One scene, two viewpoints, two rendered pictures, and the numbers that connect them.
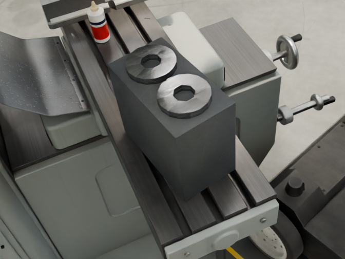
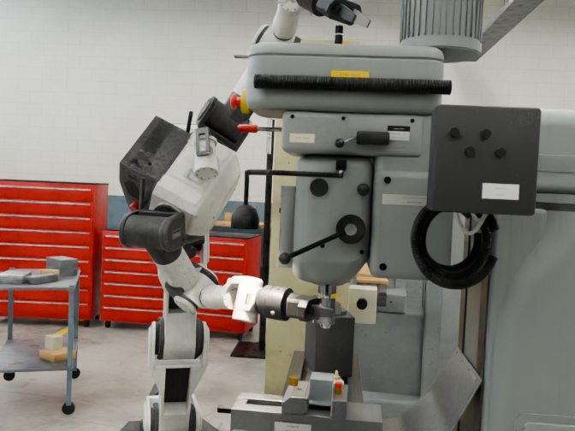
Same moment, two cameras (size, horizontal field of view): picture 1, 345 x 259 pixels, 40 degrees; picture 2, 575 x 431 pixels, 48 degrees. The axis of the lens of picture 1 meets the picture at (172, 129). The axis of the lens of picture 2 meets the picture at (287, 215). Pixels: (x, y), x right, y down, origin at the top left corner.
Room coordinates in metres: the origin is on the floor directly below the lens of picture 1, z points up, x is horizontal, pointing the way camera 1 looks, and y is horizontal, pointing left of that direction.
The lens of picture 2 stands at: (2.58, 0.60, 1.56)
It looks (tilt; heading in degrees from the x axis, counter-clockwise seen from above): 3 degrees down; 201
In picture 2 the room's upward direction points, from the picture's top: 3 degrees clockwise
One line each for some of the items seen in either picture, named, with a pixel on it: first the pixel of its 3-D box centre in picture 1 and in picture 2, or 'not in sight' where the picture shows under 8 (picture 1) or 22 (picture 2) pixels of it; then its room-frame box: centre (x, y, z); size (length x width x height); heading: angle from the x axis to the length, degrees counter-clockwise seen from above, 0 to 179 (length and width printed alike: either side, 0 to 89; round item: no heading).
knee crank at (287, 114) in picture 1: (306, 106); not in sight; (1.01, -0.44, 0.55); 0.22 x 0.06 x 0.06; 106
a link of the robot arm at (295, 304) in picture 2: not in sight; (293, 306); (0.99, 0.02, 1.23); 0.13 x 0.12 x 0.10; 175
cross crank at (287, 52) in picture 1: (277, 56); not in sight; (1.14, -0.37, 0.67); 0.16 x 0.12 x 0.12; 106
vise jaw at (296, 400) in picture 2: not in sight; (297, 397); (1.16, 0.10, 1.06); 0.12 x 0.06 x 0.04; 14
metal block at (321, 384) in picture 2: not in sight; (321, 388); (1.15, 0.15, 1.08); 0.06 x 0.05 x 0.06; 14
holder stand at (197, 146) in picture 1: (172, 115); (328, 336); (0.59, 0.00, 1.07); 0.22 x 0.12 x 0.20; 28
